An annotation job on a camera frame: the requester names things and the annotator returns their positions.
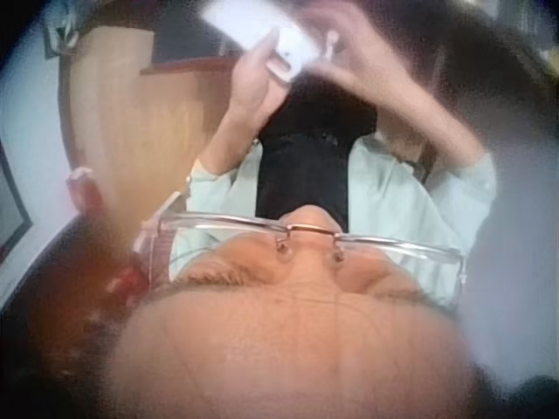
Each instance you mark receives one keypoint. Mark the white earbud case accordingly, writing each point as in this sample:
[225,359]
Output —
[299,48]

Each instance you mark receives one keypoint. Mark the person's right hand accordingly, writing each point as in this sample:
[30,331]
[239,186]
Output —
[362,48]

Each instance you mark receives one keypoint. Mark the dark picture frame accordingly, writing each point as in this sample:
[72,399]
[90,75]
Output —
[15,209]

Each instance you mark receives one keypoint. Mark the white earbud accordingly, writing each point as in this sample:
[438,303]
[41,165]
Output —
[330,43]

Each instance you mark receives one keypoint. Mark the white box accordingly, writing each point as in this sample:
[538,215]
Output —
[236,22]

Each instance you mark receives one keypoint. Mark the person's left hand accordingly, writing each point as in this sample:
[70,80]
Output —
[251,87]

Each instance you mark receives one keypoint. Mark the wooden desk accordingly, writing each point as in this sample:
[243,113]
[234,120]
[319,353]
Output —
[144,118]

